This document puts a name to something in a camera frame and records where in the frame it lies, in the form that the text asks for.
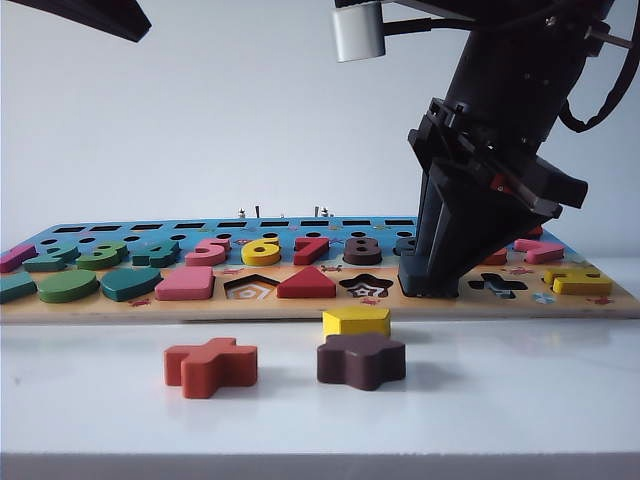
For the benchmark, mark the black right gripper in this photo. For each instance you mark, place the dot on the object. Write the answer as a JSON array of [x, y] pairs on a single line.
[[545, 185]]

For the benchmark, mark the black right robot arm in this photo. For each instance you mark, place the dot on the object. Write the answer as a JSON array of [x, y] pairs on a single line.
[[520, 75]]

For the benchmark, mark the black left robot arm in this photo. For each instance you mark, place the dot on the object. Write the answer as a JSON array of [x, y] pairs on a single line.
[[100, 15]]

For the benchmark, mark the dark blue number nine piece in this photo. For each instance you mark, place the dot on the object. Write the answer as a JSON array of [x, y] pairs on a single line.
[[406, 246]]

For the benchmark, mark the orange number ten piece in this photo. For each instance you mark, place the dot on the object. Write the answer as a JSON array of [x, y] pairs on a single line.
[[497, 258]]

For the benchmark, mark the red minus sign piece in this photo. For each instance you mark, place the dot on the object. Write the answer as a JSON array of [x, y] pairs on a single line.
[[535, 232]]

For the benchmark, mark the brown number eight piece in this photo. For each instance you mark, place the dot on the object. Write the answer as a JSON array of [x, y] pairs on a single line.
[[362, 259]]

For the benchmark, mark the pink sign piece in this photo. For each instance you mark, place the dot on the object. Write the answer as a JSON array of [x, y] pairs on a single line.
[[540, 252]]

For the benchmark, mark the yellow pentagon block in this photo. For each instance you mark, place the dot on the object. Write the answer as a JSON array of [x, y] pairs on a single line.
[[355, 322]]

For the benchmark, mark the red number seven piece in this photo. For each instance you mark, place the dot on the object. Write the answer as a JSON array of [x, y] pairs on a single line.
[[306, 257]]

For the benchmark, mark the yellow sign piece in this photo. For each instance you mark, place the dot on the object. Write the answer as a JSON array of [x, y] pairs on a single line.
[[580, 285]]

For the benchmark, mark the red triangle block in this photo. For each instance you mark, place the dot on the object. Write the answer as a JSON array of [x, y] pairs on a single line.
[[306, 287]]

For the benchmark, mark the wooden shape puzzle board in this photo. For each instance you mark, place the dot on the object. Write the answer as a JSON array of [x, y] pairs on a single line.
[[310, 306]]

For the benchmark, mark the brown star block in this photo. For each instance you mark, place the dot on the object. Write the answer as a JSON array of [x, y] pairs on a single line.
[[360, 365]]

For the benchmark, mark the yellow number six piece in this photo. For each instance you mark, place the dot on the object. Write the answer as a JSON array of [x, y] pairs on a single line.
[[260, 259]]

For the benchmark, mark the pink number five piece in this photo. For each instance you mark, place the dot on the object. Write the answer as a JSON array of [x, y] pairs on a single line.
[[205, 257]]

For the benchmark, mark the pink rectangle block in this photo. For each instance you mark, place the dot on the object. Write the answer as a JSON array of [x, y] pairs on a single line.
[[185, 287]]

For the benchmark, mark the orange cross block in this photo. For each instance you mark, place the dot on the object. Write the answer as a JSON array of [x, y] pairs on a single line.
[[210, 370]]

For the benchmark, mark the teal number four piece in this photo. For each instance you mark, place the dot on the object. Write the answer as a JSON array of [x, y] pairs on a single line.
[[160, 255]]

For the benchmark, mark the teal rounded shape block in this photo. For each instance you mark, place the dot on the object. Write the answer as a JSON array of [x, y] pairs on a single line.
[[127, 287]]

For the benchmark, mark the green number three piece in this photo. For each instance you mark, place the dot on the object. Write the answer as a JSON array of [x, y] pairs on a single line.
[[100, 260]]

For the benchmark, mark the green oval block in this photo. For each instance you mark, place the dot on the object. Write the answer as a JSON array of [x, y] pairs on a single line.
[[67, 290]]

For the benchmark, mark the green number two piece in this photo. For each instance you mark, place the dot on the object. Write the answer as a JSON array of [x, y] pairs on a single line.
[[47, 262]]

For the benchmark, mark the pink number one piece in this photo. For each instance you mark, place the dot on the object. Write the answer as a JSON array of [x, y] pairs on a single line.
[[12, 260]]

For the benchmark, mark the teal flat shape block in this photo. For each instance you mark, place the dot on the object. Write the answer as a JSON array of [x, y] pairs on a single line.
[[15, 290]]

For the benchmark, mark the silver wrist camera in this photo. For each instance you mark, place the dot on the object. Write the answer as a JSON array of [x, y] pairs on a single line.
[[357, 32]]

